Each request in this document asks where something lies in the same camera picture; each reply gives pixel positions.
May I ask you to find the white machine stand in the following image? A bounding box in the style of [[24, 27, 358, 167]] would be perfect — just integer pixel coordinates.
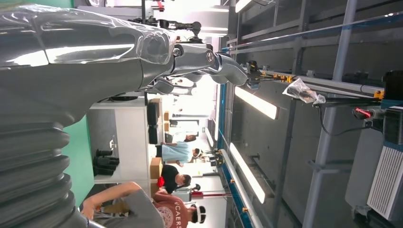
[[86, 97, 150, 185]]

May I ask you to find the black chair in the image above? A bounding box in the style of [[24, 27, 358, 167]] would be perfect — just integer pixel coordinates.
[[148, 125, 159, 145], [147, 101, 160, 126]]

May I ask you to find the black fixture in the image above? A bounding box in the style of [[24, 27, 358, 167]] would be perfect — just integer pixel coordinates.
[[93, 148, 120, 177]]

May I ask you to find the brown cardboard box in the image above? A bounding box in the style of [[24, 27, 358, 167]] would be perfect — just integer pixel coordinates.
[[150, 157, 163, 180]]

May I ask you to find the person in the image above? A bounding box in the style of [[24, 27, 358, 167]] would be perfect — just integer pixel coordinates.
[[160, 164, 192, 194], [171, 133, 198, 144], [80, 181, 166, 228], [153, 190, 207, 228], [155, 141, 202, 167]]

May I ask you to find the blue steel beam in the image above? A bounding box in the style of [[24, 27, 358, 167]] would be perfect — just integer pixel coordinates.
[[217, 82, 257, 228]]

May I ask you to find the ceiling light bar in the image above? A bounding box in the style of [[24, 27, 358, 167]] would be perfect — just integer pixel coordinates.
[[234, 0, 260, 13]]

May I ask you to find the white pipe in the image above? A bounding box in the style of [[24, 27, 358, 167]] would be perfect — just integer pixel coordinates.
[[220, 149, 263, 228]]

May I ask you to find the clear plastic bag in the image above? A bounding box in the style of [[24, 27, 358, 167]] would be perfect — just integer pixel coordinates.
[[282, 77, 326, 105]]

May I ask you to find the black hoist unit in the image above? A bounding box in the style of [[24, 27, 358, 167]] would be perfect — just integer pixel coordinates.
[[382, 70, 403, 145]]

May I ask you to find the white air conditioner unit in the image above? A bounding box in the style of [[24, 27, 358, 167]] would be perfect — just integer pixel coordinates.
[[366, 145, 403, 222]]

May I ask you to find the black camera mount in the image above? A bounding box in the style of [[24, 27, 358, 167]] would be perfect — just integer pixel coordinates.
[[159, 19, 203, 43]]

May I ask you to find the black yellow cable carrier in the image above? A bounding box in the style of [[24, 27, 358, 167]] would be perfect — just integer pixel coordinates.
[[247, 60, 295, 90]]

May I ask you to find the grey steel post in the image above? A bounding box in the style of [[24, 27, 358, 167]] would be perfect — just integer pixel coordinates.
[[302, 0, 359, 228]]

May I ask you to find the white rail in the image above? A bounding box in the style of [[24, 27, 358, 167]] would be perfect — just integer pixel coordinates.
[[261, 70, 385, 98]]

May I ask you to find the red handle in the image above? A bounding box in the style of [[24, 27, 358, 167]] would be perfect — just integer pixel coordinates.
[[352, 107, 373, 120]]

